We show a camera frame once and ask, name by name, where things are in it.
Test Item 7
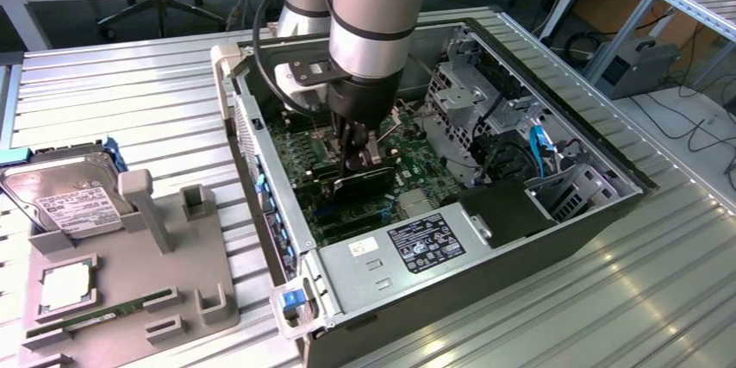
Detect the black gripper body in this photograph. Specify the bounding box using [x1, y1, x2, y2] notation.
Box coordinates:
[326, 72, 406, 129]

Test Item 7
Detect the black graphics card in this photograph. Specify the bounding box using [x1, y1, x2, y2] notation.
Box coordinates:
[330, 164, 398, 204]

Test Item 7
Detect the CPU socket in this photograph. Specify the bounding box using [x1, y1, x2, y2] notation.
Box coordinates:
[314, 129, 346, 165]

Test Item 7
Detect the green RAM stick in board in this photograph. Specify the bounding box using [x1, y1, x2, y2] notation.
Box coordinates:
[307, 165, 339, 188]

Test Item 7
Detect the green motherboard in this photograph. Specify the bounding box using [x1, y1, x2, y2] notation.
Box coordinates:
[262, 100, 471, 248]

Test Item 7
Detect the silver chipset heatsink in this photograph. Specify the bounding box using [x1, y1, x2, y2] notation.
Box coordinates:
[395, 190, 439, 215]

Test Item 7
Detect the black expansion slot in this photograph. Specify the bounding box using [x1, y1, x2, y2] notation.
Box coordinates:
[318, 207, 386, 232]
[320, 216, 391, 245]

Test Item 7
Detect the silver drive cage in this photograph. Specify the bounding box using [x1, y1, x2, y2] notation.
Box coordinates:
[423, 26, 556, 184]

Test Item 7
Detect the black plastic shroud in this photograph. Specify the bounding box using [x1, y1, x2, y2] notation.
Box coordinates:
[456, 179, 560, 251]

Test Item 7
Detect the silver power supply with label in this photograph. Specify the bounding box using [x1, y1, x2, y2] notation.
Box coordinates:
[314, 202, 498, 318]

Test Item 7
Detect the open black PC case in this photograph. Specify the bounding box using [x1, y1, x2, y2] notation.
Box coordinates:
[210, 17, 662, 368]

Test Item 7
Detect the silver disk bay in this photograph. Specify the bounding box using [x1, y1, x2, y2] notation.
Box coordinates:
[526, 164, 628, 223]

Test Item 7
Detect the blue case latch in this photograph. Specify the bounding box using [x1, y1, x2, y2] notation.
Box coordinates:
[279, 290, 307, 314]

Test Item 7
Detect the grey parts rack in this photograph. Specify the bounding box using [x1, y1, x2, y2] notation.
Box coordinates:
[16, 168, 243, 368]

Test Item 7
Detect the silver hard disk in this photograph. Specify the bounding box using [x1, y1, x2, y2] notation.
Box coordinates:
[0, 155, 130, 240]

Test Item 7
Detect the green RAM stick on rack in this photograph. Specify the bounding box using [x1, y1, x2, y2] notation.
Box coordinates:
[26, 293, 167, 340]

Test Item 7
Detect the blue disk carrier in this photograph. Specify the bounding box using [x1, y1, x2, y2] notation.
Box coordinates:
[0, 136, 132, 175]

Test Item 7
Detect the silver CPU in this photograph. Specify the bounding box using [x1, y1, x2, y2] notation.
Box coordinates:
[38, 261, 96, 315]

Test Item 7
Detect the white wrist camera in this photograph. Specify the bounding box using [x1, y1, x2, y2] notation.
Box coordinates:
[272, 59, 350, 111]

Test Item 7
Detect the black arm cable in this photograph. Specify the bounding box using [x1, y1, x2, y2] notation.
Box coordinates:
[251, 0, 336, 118]

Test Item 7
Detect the black wire bundle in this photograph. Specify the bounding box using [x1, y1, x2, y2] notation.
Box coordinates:
[474, 128, 546, 186]

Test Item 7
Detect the blue wire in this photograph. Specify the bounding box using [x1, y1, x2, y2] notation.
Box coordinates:
[527, 124, 556, 179]

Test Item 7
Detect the black cable coil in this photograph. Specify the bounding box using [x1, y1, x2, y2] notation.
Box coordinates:
[564, 30, 600, 64]

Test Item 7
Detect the grey appliance with handle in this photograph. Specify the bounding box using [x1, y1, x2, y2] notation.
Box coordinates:
[590, 38, 684, 101]

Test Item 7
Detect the black floor cable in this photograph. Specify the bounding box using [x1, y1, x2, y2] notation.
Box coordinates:
[627, 92, 722, 141]
[678, 116, 736, 159]

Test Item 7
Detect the aluminium frame table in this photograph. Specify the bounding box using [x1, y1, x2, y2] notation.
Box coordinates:
[586, 0, 736, 89]

